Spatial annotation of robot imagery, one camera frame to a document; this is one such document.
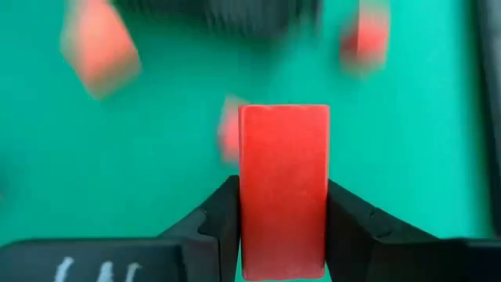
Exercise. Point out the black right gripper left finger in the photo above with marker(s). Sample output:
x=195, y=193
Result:
x=211, y=239

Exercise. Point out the red rectangular foam block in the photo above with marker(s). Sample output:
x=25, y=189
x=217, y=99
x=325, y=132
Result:
x=283, y=188

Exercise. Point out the long red foam block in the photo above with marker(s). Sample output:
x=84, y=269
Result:
x=99, y=47

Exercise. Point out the black table frame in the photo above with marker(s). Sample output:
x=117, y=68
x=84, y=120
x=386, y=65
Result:
x=494, y=98

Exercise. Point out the black slatted plastic basket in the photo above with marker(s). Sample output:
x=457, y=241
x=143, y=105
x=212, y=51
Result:
x=235, y=15

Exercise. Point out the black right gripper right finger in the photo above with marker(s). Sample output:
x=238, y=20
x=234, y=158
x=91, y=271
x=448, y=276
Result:
x=372, y=243

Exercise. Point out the small red foam block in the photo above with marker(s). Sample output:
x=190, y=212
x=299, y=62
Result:
x=230, y=133

